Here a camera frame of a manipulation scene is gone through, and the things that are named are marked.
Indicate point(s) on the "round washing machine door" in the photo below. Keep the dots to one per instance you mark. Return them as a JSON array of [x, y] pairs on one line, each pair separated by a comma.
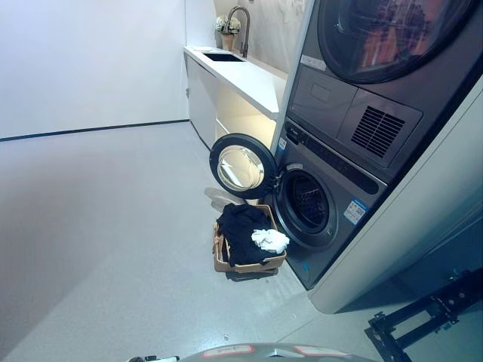
[[241, 166]]

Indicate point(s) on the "tan laundry basket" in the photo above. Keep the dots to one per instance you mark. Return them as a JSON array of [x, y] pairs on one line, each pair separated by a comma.
[[256, 264]]

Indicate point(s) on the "grey front-load washing machine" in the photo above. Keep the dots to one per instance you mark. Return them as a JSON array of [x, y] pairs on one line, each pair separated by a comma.
[[339, 211]]

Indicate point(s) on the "black garment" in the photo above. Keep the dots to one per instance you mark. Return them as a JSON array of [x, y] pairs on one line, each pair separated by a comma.
[[241, 234]]

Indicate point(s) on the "white crumpled cloth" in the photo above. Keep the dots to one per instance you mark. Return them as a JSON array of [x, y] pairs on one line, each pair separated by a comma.
[[269, 240]]

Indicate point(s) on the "white counter cabinet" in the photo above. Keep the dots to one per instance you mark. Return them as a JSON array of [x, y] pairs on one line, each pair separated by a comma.
[[230, 86]]

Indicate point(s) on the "black rectangular sink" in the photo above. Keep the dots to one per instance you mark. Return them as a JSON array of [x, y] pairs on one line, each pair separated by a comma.
[[222, 57]]

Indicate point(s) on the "potted white flower plant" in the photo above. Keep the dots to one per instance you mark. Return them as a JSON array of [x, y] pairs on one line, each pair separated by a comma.
[[227, 28]]

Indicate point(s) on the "bronze gooseneck faucet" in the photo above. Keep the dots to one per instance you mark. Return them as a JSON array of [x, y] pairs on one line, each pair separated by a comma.
[[241, 26]]

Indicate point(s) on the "grey stacked dryer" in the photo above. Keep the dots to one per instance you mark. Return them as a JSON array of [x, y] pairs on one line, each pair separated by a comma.
[[377, 75]]

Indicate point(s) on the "grey robot torso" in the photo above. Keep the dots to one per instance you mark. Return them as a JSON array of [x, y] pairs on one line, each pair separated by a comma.
[[271, 352]]

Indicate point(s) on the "white appliance enclosure cabinet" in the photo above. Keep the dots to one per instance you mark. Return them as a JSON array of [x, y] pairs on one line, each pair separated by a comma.
[[415, 226]]

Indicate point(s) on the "black metal frame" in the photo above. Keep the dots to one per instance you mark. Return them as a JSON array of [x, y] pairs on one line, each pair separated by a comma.
[[419, 320]]

